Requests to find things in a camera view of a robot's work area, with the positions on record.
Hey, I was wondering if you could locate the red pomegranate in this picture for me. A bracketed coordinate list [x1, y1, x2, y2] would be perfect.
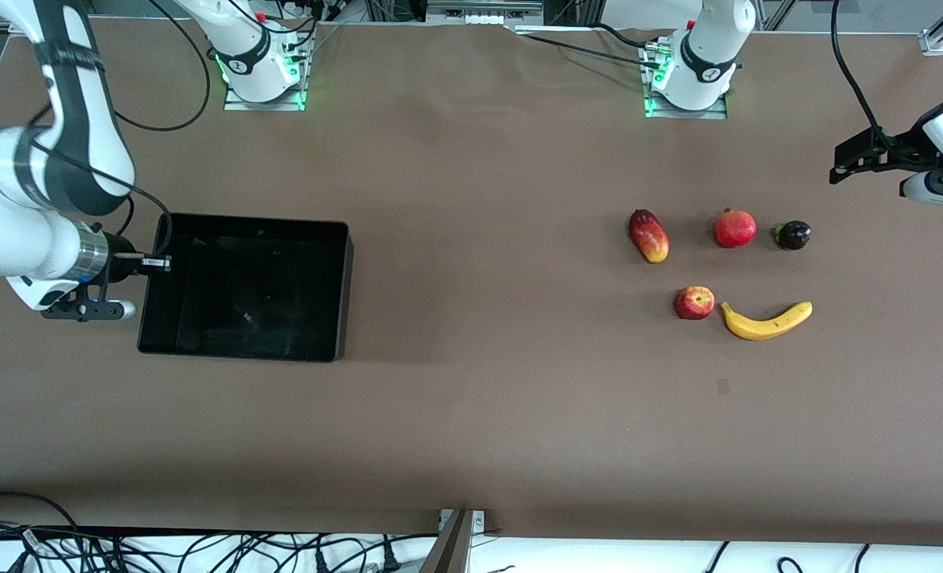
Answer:
[714, 207, 758, 249]

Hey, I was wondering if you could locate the red apple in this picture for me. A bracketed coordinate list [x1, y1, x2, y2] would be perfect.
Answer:
[674, 286, 716, 321]

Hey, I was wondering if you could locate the yellow banana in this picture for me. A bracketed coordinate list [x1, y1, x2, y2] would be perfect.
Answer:
[719, 300, 814, 341]

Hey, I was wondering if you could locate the short black table cable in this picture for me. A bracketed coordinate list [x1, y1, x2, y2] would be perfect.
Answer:
[594, 22, 663, 53]

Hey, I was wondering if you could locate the black plastic box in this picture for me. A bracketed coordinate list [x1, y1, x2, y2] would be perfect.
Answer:
[137, 212, 354, 364]

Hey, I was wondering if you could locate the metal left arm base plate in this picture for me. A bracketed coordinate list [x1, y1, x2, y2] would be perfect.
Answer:
[645, 44, 728, 120]

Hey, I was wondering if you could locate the dark purple eggplant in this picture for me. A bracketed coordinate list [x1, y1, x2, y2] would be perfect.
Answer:
[772, 220, 812, 251]

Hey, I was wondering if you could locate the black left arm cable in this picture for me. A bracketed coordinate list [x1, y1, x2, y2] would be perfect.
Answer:
[828, 0, 894, 156]

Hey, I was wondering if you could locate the small metal bracket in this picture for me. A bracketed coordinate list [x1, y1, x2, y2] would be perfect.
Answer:
[438, 508, 488, 536]

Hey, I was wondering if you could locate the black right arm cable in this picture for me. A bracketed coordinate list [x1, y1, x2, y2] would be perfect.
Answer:
[29, 0, 211, 275]

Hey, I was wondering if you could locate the red yellow mango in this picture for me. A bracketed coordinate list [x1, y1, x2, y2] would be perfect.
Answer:
[629, 209, 670, 264]

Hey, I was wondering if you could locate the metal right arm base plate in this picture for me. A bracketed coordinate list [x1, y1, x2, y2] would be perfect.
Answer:
[224, 48, 306, 111]

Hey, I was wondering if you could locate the grey metal device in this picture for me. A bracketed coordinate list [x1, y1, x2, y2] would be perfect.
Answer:
[427, 0, 544, 26]

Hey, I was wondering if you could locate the long black table cable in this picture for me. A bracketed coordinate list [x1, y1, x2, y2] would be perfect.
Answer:
[507, 30, 667, 72]

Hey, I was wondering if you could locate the grey aluminium post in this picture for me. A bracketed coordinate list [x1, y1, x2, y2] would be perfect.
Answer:
[419, 509, 474, 573]

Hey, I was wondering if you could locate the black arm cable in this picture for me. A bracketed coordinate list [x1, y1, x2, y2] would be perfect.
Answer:
[828, 0, 894, 156]
[29, 0, 211, 275]

